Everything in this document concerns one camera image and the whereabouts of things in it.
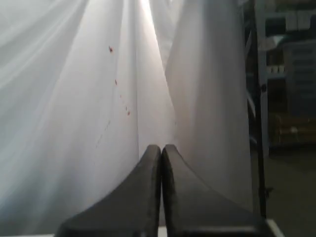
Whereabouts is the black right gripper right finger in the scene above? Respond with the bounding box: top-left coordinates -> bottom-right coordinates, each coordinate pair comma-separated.
161,145 -> 272,237

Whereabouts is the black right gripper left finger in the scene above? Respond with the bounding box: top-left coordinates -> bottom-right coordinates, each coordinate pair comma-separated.
55,145 -> 161,237

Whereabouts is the black backdrop stand pole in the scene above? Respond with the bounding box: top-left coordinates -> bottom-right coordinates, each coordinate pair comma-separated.
242,0 -> 270,218

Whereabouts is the white backdrop curtain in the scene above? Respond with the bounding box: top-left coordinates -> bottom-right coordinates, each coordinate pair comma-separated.
0,0 -> 253,235

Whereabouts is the metal storage shelf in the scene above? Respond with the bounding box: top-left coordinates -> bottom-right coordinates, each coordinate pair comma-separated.
254,0 -> 316,150

